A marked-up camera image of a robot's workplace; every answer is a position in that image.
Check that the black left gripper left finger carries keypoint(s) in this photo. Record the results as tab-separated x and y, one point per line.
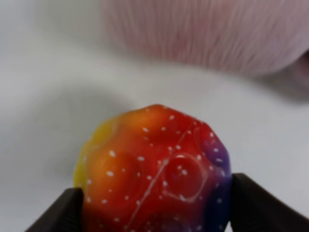
64	215

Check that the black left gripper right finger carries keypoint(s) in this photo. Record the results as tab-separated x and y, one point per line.
253	209

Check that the multicoloured dimpled ball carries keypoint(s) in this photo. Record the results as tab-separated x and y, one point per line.
154	170

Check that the rolled pink towel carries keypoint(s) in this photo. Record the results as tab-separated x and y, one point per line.
242	36

